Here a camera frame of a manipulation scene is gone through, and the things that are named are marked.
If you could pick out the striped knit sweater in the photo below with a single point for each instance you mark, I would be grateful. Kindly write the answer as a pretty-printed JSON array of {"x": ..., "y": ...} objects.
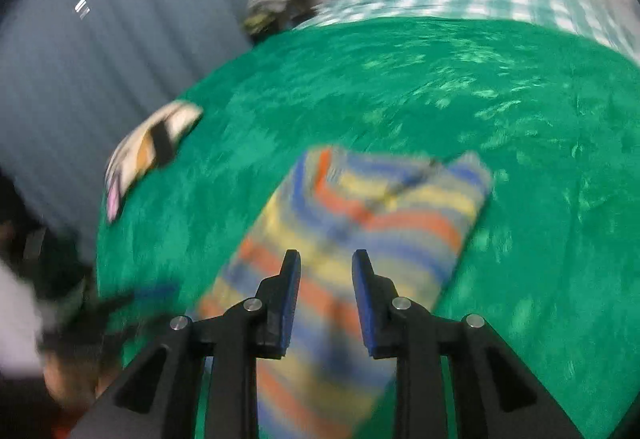
[{"x": 360, "y": 229}]

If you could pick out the smartphone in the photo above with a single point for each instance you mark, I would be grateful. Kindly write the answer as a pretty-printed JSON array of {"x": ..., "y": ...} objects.
[{"x": 114, "y": 201}]

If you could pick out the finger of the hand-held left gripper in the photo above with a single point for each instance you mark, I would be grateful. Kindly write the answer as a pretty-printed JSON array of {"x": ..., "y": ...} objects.
[
  {"x": 135, "y": 326},
  {"x": 145, "y": 294}
]

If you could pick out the blue-grey curtain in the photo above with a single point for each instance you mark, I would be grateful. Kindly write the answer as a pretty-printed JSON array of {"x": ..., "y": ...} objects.
[{"x": 125, "y": 29}]

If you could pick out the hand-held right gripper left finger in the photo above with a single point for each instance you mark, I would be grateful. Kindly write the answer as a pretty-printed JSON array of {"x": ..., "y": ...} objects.
[{"x": 290, "y": 309}]

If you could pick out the person's left hand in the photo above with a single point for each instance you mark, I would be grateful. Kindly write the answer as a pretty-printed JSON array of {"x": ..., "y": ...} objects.
[{"x": 75, "y": 381}]

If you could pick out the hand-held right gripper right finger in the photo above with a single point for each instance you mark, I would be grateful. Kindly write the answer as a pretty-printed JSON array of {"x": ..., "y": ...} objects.
[{"x": 363, "y": 309}]

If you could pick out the green plush blanket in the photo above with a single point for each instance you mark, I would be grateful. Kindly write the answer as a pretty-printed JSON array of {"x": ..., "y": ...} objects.
[{"x": 400, "y": 94}]

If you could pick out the printed pillow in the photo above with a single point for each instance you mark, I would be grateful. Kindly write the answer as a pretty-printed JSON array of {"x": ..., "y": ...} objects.
[{"x": 145, "y": 144}]

